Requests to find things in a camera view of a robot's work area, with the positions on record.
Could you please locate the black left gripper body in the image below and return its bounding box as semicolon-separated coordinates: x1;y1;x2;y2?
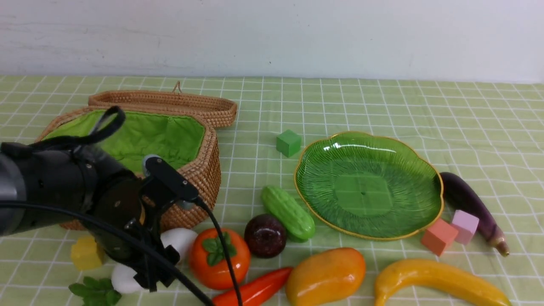
124;178;180;292

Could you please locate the white toy radish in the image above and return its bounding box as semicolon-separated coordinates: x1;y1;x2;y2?
69;228;199;306

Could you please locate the orange toy persimmon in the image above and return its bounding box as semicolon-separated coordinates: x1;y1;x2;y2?
189;228;251;291

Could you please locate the dark purple toy plum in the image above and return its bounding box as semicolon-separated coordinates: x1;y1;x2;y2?
244;213;287;259

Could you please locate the red toy chili pepper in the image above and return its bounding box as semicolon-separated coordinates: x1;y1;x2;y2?
212;267;293;306

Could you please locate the green toy cucumber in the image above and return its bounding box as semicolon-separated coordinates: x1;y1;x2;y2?
261;185;315;243

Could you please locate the orange yellow toy mango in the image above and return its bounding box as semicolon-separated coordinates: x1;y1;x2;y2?
284;247;366;306

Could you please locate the purple toy eggplant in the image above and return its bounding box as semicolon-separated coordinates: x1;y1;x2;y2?
439;172;510;257

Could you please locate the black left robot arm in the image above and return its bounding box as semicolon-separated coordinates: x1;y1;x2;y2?
1;142;181;292

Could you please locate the woven rattan basket green lining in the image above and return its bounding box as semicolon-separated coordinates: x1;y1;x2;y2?
36;106;222;233

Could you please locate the yellow block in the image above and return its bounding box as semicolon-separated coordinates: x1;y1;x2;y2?
71;235;105;271

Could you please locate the woven rattan basket lid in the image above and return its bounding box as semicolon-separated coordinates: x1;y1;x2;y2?
88;82;238;128

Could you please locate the green cube block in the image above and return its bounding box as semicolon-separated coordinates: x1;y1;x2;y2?
275;130;302;158

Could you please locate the green leaf-shaped glass plate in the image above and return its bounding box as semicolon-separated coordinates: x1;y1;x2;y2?
294;130;445;241

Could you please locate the yellow toy banana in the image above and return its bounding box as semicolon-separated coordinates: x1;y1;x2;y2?
374;259;512;306

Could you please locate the coral orange cube block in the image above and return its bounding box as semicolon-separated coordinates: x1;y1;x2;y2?
420;219;459;256

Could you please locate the green checkered tablecloth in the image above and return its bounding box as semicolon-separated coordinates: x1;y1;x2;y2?
0;75;544;306

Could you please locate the pink cube block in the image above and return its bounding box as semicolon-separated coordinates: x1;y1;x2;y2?
450;210;479;245

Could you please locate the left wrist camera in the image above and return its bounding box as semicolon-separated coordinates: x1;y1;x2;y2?
140;155;202;210

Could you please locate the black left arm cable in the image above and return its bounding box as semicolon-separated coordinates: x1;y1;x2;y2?
0;105;244;306

